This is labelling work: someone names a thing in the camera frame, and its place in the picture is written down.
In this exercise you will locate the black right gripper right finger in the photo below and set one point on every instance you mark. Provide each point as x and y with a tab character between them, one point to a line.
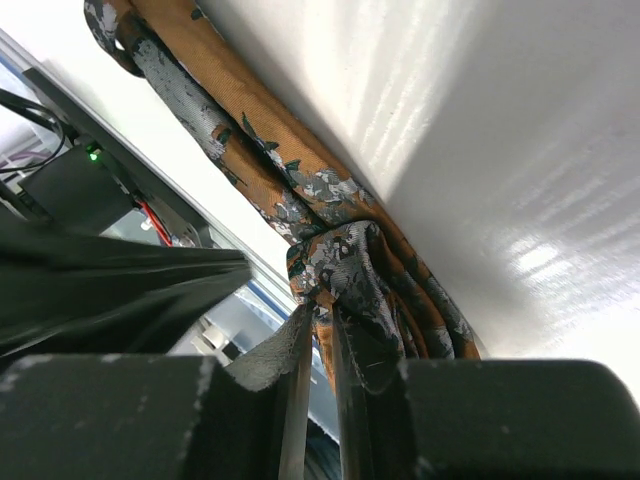
476	419

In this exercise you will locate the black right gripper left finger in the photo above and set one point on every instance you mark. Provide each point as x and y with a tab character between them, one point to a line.
122	416

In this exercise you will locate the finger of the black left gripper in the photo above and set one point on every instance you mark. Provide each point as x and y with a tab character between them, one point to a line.
63	292

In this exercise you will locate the orange grey floral tie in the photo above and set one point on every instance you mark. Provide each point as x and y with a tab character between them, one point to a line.
347	260

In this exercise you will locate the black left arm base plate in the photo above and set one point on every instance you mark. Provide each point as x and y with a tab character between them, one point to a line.
99	185

